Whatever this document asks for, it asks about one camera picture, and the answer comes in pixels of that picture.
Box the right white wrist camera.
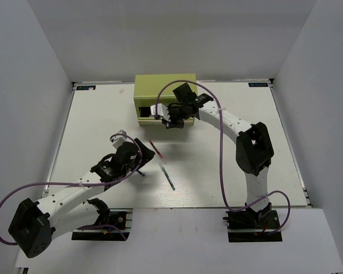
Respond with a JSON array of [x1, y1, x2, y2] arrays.
[[150, 103, 170, 122]]

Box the red gel pen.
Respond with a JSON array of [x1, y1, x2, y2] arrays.
[[149, 140, 166, 164]]

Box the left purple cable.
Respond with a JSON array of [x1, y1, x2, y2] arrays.
[[0, 134, 142, 246]]

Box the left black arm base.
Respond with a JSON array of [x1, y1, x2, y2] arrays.
[[71, 198, 133, 241]]

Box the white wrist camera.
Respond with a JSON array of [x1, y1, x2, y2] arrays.
[[150, 103, 170, 122], [110, 130, 127, 149]]

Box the blue corner label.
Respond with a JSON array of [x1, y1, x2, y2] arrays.
[[248, 82, 269, 87], [76, 85, 96, 91]]

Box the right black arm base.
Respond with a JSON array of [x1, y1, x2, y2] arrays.
[[222, 210, 282, 243]]

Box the green metal tool chest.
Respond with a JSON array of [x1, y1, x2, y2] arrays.
[[133, 74, 197, 110]]

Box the green chest drawer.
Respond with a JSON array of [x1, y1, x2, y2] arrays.
[[137, 105, 196, 127]]

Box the left blue corner label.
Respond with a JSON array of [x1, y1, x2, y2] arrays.
[[76, 85, 96, 91]]

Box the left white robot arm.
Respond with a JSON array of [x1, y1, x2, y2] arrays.
[[8, 136, 155, 258]]

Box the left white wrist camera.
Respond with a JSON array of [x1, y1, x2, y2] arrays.
[[110, 130, 127, 149]]

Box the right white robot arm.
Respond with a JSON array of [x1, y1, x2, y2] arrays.
[[154, 80, 274, 228]]

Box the green gel pen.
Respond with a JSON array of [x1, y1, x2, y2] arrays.
[[159, 162, 176, 191]]

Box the right blue corner label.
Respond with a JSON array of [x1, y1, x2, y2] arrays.
[[248, 82, 269, 87]]

